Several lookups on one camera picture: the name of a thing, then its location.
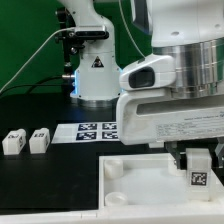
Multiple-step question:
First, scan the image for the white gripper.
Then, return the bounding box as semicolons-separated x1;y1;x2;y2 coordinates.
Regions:
116;89;224;170

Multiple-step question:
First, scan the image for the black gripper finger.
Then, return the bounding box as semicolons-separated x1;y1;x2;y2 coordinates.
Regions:
215;138;224;167

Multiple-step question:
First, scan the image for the white square tabletop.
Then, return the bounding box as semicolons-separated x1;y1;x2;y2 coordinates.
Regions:
99;153;224;208

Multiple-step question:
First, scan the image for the white marker sheet with tags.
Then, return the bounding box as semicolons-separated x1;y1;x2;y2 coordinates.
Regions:
52;122;118;144

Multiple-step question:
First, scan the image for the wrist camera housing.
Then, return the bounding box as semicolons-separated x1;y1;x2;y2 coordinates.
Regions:
119;54;176;91

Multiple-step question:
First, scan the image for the black camera on mount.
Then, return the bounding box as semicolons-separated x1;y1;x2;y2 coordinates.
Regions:
69;25;109;40

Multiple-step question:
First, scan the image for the black cable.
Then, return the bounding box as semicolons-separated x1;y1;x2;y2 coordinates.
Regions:
0;75;68;98

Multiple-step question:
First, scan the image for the white cable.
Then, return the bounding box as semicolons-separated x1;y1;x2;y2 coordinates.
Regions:
0;27;76;94

